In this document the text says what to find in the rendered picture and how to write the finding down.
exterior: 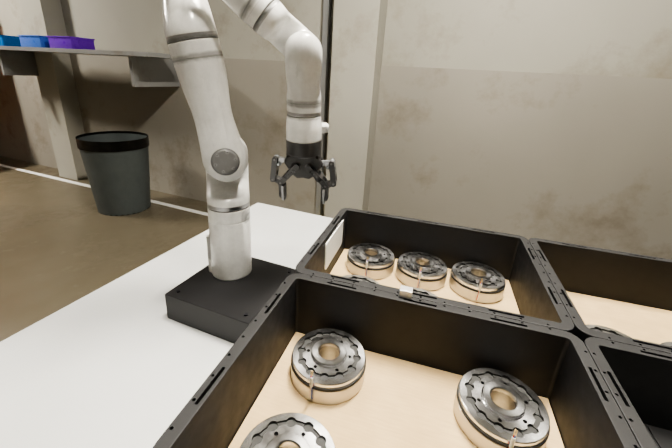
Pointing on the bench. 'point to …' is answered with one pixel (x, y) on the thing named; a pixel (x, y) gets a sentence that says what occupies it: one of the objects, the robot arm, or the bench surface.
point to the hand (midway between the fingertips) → (303, 198)
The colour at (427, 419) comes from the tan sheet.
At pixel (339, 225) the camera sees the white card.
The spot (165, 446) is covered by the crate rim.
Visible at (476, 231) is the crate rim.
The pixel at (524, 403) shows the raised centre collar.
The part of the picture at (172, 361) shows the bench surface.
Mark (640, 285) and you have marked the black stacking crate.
